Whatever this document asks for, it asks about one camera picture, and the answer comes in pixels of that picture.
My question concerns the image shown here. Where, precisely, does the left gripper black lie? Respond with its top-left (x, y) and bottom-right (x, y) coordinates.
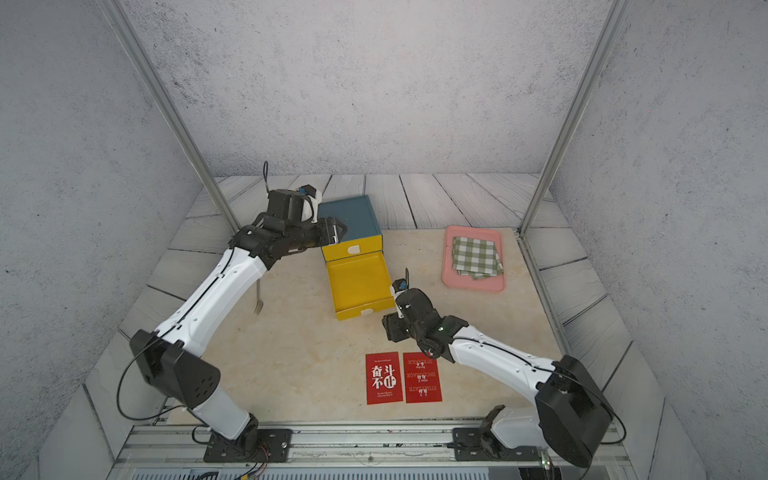
top-left (283, 214), bottom-right (349, 252)

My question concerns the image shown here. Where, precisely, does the yellow top drawer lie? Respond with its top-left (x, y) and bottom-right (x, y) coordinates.
top-left (321, 234), bottom-right (383, 262)

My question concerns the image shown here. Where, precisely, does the yellow drawer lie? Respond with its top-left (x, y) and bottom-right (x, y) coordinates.
top-left (321, 234), bottom-right (383, 262)
top-left (326, 251), bottom-right (395, 321)

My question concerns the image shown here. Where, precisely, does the red postcard english text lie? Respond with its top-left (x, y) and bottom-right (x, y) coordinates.
top-left (403, 352), bottom-right (442, 403)

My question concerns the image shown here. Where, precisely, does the red postcard chinese text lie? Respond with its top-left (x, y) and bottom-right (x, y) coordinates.
top-left (365, 352), bottom-right (404, 405)

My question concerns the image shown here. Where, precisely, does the yellow bottom drawer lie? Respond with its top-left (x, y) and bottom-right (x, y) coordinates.
top-left (326, 251), bottom-right (395, 321)

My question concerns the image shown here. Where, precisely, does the teal drawer cabinet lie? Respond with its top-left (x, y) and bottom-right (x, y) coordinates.
top-left (319, 195), bottom-right (382, 243)

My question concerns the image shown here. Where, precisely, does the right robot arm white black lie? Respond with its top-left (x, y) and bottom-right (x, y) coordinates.
top-left (382, 279), bottom-right (618, 470)

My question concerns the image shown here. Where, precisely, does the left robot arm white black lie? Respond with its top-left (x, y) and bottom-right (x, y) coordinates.
top-left (129, 185), bottom-right (347, 458)

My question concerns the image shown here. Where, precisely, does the pink tray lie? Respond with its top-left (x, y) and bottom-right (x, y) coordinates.
top-left (442, 226), bottom-right (506, 293)

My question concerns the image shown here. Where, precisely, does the green checked cloth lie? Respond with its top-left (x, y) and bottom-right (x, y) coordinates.
top-left (451, 236), bottom-right (504, 280)

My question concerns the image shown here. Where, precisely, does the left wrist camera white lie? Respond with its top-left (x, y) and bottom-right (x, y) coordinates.
top-left (298, 184), bottom-right (322, 223)

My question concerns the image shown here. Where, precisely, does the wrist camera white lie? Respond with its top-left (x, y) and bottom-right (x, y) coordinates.
top-left (390, 268), bottom-right (410, 300)
top-left (298, 184), bottom-right (322, 223)

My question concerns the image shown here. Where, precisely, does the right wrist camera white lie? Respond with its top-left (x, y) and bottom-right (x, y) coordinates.
top-left (390, 268), bottom-right (410, 300)

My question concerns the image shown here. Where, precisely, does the left aluminium frame post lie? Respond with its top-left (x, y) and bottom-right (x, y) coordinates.
top-left (98, 0), bottom-right (241, 233)

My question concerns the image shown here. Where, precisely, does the aluminium frame post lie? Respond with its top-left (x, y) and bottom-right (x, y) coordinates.
top-left (98, 0), bottom-right (241, 233)
top-left (518, 0), bottom-right (632, 238)

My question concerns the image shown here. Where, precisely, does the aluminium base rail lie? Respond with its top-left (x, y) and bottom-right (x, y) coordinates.
top-left (108, 418), bottom-right (645, 479)

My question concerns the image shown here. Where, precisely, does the right aluminium frame post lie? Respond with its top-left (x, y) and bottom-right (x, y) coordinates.
top-left (518, 0), bottom-right (632, 238)

